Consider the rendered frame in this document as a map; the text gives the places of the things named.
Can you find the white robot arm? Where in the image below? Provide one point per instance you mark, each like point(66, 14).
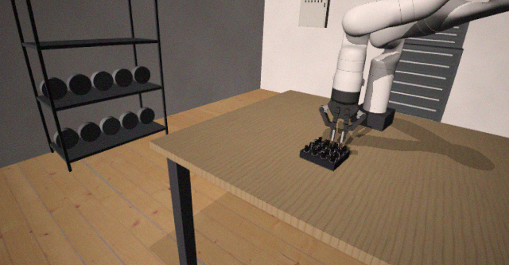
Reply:
point(391, 21)

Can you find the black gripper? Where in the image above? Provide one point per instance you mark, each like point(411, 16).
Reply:
point(345, 111)

